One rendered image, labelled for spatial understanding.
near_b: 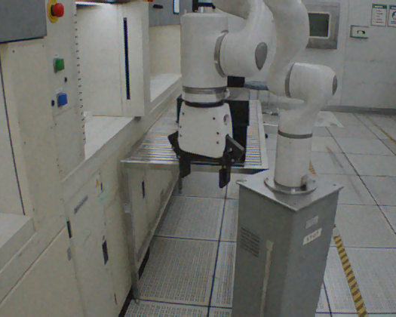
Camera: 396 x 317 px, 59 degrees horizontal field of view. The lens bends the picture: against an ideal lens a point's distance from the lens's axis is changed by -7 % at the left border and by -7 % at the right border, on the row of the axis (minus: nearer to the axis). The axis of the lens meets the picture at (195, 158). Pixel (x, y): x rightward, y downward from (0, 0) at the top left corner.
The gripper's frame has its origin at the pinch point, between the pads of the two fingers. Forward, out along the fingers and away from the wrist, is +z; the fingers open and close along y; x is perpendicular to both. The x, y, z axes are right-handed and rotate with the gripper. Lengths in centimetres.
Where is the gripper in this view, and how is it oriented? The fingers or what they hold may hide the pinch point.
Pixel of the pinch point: (204, 176)
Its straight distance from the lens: 76.1
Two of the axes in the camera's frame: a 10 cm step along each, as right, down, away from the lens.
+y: -8.4, -1.9, 5.0
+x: -5.4, 3.0, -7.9
